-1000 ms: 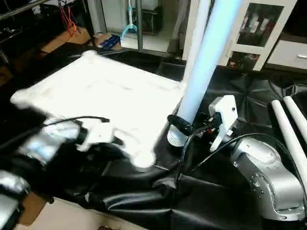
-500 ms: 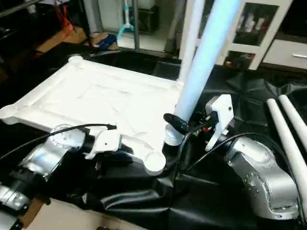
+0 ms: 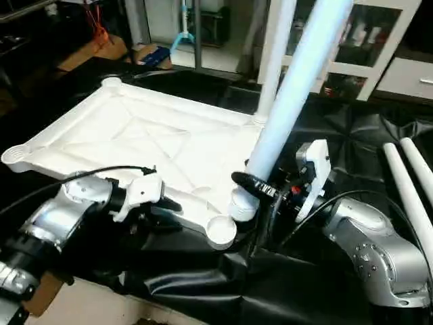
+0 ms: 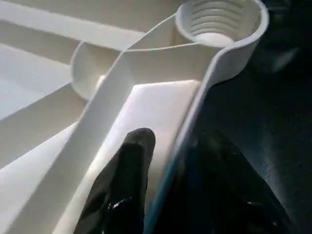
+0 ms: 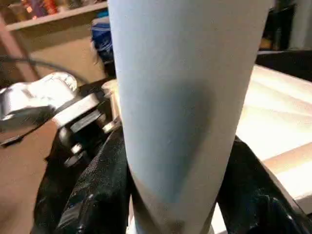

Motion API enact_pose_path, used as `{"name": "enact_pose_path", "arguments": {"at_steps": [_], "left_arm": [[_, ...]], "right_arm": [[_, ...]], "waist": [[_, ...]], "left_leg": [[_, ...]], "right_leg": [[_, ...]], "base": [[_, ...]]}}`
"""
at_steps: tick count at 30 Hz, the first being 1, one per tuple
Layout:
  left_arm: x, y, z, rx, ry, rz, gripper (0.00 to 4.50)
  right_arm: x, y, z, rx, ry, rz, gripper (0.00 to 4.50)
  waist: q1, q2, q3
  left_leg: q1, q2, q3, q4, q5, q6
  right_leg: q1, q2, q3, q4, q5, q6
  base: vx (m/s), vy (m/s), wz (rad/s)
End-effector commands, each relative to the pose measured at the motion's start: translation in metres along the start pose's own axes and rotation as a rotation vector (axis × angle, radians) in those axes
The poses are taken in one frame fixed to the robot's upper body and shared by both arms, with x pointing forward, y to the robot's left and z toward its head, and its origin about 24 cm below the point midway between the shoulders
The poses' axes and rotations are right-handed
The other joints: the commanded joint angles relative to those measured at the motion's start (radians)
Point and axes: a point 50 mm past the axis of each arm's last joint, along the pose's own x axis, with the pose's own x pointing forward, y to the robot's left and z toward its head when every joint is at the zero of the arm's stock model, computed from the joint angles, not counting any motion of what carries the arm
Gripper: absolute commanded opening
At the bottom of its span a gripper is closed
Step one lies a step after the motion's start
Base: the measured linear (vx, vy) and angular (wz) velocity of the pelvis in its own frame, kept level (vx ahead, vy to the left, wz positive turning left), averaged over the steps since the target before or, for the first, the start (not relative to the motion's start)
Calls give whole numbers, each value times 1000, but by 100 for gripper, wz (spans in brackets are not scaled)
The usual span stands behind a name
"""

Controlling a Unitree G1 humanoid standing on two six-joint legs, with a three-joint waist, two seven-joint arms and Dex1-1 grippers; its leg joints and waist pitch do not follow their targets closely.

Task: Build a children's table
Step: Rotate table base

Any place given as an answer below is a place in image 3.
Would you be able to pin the white plastic table top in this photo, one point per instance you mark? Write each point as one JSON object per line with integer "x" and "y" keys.
{"x": 135, "y": 135}

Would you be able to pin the white plastic table leg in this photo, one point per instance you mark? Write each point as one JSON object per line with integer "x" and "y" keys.
{"x": 298, "y": 81}
{"x": 418, "y": 162}
{"x": 409, "y": 196}
{"x": 274, "y": 61}

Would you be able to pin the black mat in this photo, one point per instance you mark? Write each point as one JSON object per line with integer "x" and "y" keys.
{"x": 270, "y": 284}

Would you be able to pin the brown cardboard box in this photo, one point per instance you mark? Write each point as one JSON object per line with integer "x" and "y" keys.
{"x": 44, "y": 294}

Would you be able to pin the blue box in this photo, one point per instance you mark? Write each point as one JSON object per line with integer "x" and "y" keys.
{"x": 154, "y": 55}

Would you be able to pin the dark metal stand pole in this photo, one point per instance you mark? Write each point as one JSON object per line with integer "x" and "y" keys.
{"x": 197, "y": 34}

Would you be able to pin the white glass-door cabinet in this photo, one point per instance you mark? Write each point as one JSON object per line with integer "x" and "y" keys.
{"x": 365, "y": 47}

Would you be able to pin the white drawer unit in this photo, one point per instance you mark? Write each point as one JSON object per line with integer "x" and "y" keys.
{"x": 409, "y": 78}

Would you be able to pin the teal and white pole tool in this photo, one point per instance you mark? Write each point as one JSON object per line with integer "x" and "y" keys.
{"x": 183, "y": 30}

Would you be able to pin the grey metal stand pole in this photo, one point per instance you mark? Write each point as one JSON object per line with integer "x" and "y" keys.
{"x": 135, "y": 24}

